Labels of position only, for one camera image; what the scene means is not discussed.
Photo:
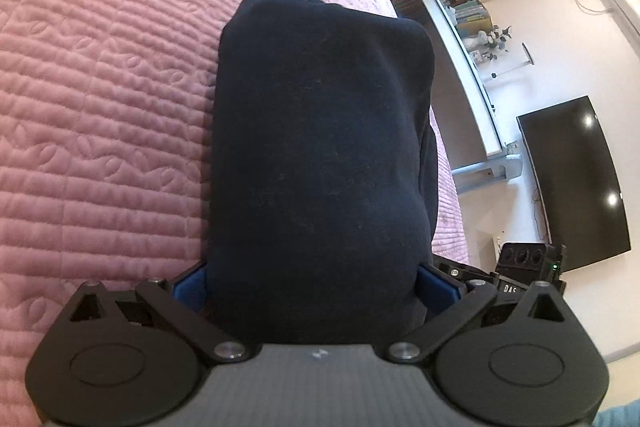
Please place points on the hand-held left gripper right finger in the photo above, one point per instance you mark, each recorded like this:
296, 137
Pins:
437, 286

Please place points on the teal cloth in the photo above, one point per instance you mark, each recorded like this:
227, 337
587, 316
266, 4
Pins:
620, 414

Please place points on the box of books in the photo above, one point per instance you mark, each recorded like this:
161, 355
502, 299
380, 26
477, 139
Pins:
465, 7

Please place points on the black flat screen television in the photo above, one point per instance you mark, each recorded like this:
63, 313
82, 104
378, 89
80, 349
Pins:
575, 182

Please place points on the white curved desk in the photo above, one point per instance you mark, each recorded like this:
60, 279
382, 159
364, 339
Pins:
465, 72

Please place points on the white flower vase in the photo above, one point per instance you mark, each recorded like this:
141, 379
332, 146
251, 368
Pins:
487, 39

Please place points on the white low cabinet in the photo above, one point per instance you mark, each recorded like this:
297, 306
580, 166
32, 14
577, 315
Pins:
487, 247

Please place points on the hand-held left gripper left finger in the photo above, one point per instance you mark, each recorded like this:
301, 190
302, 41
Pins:
190, 289

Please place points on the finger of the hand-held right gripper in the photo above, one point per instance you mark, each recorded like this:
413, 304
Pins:
457, 271

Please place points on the dark navy garment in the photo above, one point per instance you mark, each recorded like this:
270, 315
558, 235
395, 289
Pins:
320, 132

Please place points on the white wall unit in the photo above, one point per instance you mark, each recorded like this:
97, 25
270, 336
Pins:
625, 4

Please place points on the thin desk lamp stand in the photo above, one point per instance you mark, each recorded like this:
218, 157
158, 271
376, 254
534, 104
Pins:
525, 57

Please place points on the pink quilted bedspread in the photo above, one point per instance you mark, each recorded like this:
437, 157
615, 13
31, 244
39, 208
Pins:
100, 82

